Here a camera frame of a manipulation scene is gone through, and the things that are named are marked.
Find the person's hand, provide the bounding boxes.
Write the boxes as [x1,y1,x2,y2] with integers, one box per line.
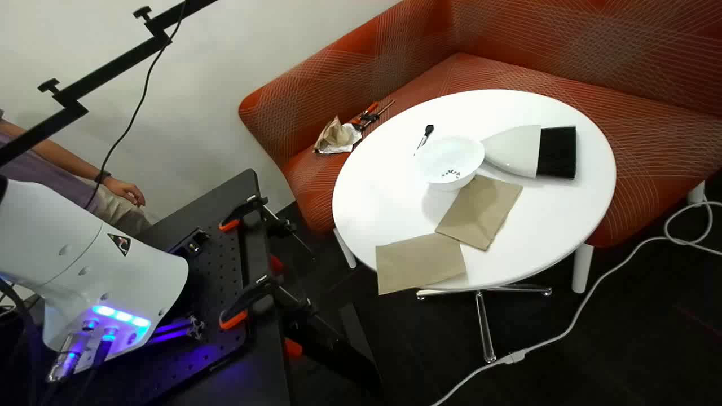
[104,177,145,208]

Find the black and white marker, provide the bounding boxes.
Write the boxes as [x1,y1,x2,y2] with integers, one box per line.
[415,124,436,151]

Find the person's forearm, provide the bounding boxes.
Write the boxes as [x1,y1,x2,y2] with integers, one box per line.
[5,141,110,183]

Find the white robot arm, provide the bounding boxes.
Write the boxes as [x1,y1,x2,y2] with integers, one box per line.
[0,181,189,381]

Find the white bowl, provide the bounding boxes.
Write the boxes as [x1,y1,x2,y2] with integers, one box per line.
[415,135,484,189]

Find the black perforated mounting board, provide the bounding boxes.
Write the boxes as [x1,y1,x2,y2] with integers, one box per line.
[49,171,292,406]

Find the crumpled beige wrapper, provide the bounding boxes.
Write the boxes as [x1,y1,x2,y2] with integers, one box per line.
[314,117,360,155]

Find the black pens on sofa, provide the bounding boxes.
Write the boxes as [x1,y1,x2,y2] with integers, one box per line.
[351,100,390,133]

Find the brown paper napkin lower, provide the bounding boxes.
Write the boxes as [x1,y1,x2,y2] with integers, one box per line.
[376,235,468,295]

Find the brown paper napkin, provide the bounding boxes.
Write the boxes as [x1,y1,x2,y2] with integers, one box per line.
[436,177,521,250]
[376,235,468,295]

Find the brown paper napkin upper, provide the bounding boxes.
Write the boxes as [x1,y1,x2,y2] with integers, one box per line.
[436,177,521,250]

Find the round white table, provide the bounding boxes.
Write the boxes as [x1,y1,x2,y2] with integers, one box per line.
[331,90,615,297]

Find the orange sofa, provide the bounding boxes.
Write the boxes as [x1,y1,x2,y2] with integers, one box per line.
[239,0,722,249]

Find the black camera mount rail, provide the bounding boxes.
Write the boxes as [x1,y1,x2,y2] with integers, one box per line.
[0,0,214,164]

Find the orange handled clamp upper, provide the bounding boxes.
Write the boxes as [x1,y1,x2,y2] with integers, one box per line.
[218,194,307,249]

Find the orange handled clamp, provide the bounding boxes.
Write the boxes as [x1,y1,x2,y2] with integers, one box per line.
[216,274,345,361]
[218,194,307,249]

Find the orange handled clamp lower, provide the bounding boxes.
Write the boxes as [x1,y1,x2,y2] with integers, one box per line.
[216,274,345,361]

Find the white power cable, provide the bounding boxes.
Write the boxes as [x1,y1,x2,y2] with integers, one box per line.
[428,197,722,406]

